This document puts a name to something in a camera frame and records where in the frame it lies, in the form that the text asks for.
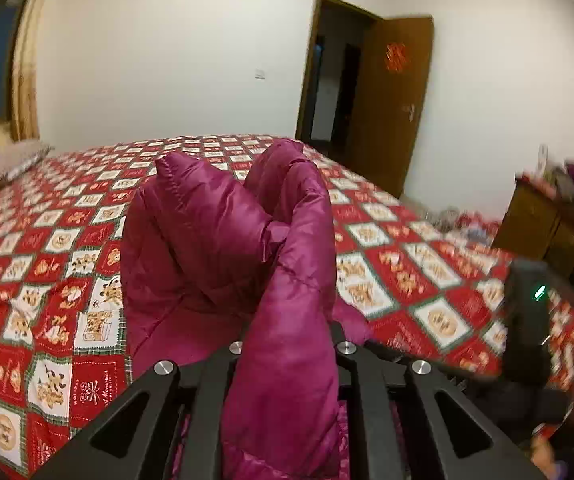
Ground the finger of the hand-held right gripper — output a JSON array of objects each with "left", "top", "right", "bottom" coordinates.
[{"left": 367, "top": 341, "right": 509, "bottom": 393}]

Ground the red paper door decoration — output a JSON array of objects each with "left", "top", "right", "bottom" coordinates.
[{"left": 384, "top": 41, "right": 412, "bottom": 74}]

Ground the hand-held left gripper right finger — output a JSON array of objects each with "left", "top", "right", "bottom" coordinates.
[{"left": 331, "top": 322, "right": 543, "bottom": 480}]

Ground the heap of clutter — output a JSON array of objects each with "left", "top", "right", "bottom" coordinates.
[{"left": 426, "top": 206, "right": 504, "bottom": 247}]

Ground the red printed quilt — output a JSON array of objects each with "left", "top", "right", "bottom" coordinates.
[{"left": 0, "top": 134, "right": 574, "bottom": 480}]

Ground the brown door frame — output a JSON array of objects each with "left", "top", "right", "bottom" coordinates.
[{"left": 295, "top": 0, "right": 384, "bottom": 162}]

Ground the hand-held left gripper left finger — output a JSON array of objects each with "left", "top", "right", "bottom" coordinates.
[{"left": 32, "top": 341, "right": 246, "bottom": 480}]

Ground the magenta down jacket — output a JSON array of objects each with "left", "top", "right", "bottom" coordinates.
[{"left": 119, "top": 137, "right": 375, "bottom": 480}]

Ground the brown wooden door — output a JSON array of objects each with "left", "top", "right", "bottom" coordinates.
[{"left": 349, "top": 16, "right": 435, "bottom": 199}]

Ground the brown wooden dresser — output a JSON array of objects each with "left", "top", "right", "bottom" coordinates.
[{"left": 500, "top": 174, "right": 574, "bottom": 307}]

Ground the beige floral curtain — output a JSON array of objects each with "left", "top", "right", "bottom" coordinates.
[{"left": 9, "top": 0, "right": 64, "bottom": 143}]

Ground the striped pillow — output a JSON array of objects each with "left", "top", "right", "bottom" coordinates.
[{"left": 0, "top": 141, "right": 54, "bottom": 189}]

